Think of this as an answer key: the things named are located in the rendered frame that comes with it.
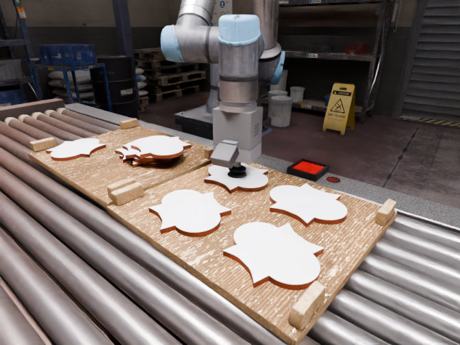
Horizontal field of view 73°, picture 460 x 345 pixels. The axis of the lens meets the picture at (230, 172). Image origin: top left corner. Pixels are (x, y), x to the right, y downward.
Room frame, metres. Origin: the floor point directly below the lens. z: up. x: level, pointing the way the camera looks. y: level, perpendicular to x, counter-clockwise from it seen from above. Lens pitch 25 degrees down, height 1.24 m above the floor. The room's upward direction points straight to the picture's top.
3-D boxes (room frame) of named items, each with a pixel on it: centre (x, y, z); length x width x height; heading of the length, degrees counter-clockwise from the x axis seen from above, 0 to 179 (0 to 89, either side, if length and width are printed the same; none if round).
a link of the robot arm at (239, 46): (0.62, -0.02, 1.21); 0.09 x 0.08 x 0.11; 170
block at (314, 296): (0.26, -0.09, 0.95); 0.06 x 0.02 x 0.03; 138
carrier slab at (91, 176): (0.78, 0.28, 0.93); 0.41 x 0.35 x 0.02; 49
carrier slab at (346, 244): (0.49, -0.04, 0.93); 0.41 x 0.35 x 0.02; 48
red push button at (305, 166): (0.70, -0.19, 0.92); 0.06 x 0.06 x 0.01; 51
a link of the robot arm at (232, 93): (0.62, -0.01, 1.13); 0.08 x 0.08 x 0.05
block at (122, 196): (0.53, 0.20, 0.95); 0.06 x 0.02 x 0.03; 138
